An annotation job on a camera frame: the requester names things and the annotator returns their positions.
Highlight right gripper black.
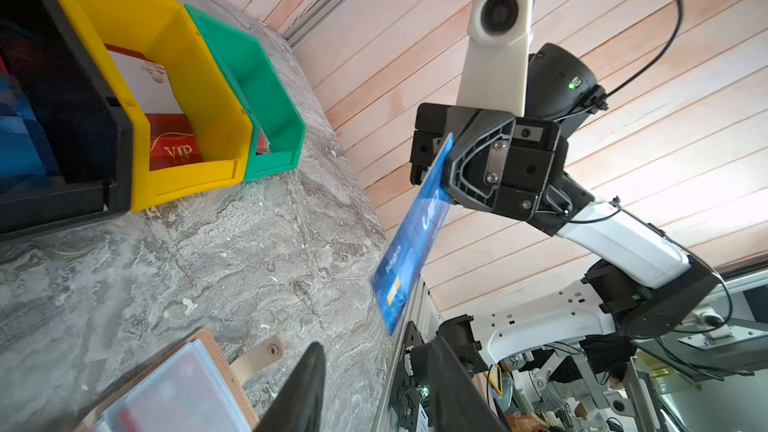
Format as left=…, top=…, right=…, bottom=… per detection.
left=409, top=102, right=594, bottom=236

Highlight blue credit card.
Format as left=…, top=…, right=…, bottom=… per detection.
left=371, top=135, right=454, bottom=334

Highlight green plastic bin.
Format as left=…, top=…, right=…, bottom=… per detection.
left=186, top=5, right=306, bottom=182

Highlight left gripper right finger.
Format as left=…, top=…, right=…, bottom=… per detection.
left=423, top=337, right=508, bottom=432

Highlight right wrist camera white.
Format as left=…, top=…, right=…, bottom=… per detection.
left=456, top=0, right=535, bottom=117

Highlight red cards in yellow bin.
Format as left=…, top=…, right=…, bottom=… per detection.
left=106, top=45, right=203, bottom=171

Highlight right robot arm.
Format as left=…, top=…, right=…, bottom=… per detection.
left=411, top=43, right=720, bottom=374

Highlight tan leather card holder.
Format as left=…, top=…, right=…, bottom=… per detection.
left=75, top=328, right=285, bottom=431

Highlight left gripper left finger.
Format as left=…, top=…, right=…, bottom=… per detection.
left=255, top=342, right=326, bottom=432

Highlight cards in black bin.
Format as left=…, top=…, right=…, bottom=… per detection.
left=1, top=61, right=65, bottom=194

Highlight black plastic bin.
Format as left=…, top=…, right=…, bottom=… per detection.
left=1, top=0, right=133, bottom=241

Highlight yellow plastic bin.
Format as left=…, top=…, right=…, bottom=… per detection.
left=58, top=0, right=253, bottom=211

